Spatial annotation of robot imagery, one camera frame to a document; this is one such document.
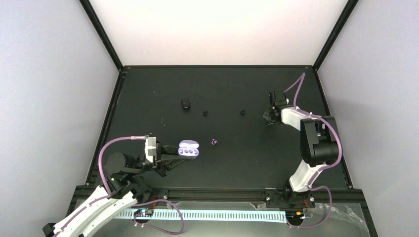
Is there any lavender earbud charging case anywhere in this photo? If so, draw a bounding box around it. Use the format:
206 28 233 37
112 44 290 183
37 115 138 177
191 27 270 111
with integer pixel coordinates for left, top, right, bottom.
177 140 200 159

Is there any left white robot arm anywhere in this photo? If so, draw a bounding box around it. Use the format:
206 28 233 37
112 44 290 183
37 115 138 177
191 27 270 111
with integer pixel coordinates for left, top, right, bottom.
42 136 199 237

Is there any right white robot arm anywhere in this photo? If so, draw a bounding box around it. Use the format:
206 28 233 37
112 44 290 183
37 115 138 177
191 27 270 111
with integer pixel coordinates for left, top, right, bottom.
262 90 343 207

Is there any black charging case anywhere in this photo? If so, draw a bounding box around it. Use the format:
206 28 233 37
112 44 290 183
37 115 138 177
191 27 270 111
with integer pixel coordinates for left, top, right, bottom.
181 99 191 110

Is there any left circuit board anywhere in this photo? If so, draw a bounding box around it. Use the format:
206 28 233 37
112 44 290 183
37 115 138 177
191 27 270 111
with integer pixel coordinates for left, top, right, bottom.
134 209 154 218

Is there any circuit board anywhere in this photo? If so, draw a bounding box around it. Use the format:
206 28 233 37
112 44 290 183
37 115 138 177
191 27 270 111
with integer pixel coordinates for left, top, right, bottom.
134 209 154 218
286 211 306 220

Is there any right circuit board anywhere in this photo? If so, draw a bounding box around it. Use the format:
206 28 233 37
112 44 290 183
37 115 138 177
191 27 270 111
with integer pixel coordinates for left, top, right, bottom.
286 211 306 220

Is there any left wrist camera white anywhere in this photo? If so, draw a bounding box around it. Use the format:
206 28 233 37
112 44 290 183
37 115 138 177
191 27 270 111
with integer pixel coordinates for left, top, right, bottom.
144 137 157 163

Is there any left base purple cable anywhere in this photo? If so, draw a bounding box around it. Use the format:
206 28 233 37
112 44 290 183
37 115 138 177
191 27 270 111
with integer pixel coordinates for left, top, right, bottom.
130 198 185 236

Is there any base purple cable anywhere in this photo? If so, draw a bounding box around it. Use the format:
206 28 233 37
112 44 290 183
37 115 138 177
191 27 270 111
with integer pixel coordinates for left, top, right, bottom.
288 186 333 229
130 198 185 236

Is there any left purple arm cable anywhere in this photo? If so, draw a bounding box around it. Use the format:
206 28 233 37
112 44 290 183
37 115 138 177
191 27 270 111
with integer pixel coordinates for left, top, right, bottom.
52 135 148 237

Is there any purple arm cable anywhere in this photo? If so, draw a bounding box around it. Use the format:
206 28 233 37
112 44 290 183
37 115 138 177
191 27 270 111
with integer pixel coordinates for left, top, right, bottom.
284 72 343 192
52 135 148 237

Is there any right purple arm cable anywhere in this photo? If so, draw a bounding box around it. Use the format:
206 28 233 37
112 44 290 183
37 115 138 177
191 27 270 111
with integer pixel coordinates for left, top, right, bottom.
284 72 343 192

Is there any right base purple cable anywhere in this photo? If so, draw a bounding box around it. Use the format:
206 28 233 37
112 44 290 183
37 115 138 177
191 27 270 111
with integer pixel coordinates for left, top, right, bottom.
288 186 333 229

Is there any white slotted cable duct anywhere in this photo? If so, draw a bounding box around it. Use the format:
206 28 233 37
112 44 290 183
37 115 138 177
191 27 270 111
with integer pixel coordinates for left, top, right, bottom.
115 209 287 223

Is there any black aluminium front rail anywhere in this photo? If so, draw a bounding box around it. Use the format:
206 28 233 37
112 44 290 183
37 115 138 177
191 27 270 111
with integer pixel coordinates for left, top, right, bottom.
73 186 364 205

